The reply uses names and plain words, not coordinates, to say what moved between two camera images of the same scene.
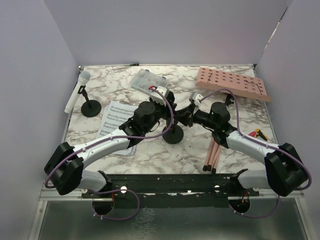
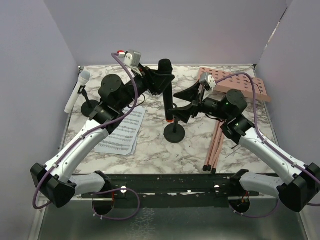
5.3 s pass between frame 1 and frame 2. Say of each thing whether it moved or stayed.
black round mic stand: stayed
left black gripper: moved
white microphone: stayed
